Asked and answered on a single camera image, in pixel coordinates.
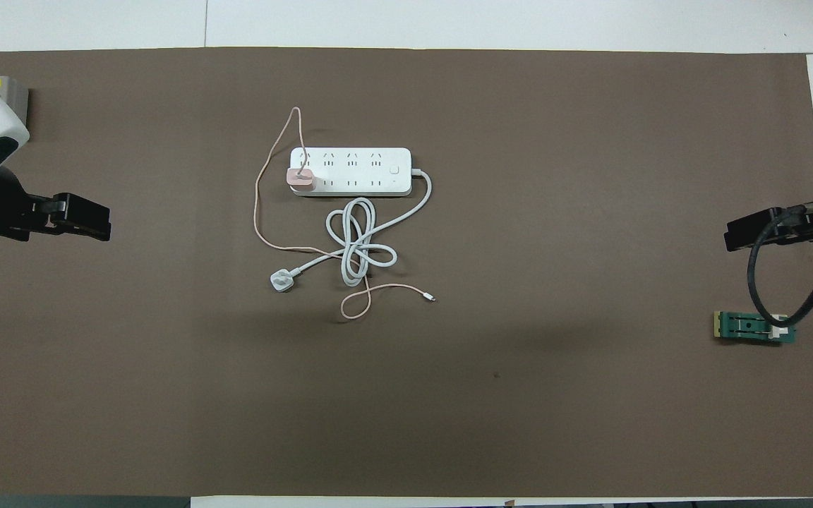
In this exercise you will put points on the pink charger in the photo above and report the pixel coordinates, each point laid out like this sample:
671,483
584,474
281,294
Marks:
300,182

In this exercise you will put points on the white power strip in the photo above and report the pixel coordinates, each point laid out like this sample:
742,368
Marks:
357,171

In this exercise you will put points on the grey button control box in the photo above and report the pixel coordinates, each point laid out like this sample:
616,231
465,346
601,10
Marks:
17,99

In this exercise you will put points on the brown table mat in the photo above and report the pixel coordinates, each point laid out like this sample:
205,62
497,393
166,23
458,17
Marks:
449,409

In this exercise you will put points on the green knife switch block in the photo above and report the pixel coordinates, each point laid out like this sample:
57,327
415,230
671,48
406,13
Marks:
738,327

